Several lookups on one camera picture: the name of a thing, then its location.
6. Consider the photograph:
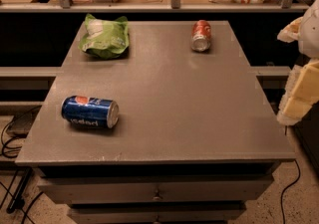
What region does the grey power adapter box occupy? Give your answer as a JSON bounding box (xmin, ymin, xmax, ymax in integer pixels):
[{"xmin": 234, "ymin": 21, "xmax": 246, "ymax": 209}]
[{"xmin": 5, "ymin": 112, "xmax": 35, "ymax": 137}]

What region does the green rice chip bag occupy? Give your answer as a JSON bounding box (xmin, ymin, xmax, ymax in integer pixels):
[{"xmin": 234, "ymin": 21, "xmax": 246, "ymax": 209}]
[{"xmin": 79, "ymin": 14, "xmax": 130, "ymax": 60}]

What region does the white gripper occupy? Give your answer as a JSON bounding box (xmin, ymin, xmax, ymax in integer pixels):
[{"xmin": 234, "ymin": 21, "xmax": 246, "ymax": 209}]
[{"xmin": 277, "ymin": 0, "xmax": 319, "ymax": 125}]

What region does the black cables left floor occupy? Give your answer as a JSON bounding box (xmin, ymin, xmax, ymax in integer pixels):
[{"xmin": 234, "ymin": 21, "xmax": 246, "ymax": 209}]
[{"xmin": 0, "ymin": 106, "xmax": 44, "ymax": 224}]

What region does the grey drawer cabinet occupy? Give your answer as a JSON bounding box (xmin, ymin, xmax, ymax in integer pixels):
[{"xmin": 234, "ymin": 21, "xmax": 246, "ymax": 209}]
[{"xmin": 17, "ymin": 21, "xmax": 295, "ymax": 224}]

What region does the black cable right floor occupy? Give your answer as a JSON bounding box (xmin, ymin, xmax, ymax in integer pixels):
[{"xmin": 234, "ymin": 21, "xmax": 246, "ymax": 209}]
[{"xmin": 279, "ymin": 159, "xmax": 302, "ymax": 224}]

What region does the red coke can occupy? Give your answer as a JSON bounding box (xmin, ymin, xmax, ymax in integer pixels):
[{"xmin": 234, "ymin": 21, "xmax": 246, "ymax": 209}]
[{"xmin": 191, "ymin": 20, "xmax": 211, "ymax": 52}]

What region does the blue pepsi can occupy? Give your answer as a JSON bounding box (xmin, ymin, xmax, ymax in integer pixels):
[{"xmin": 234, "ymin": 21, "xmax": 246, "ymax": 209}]
[{"xmin": 61, "ymin": 96, "xmax": 119, "ymax": 128}]

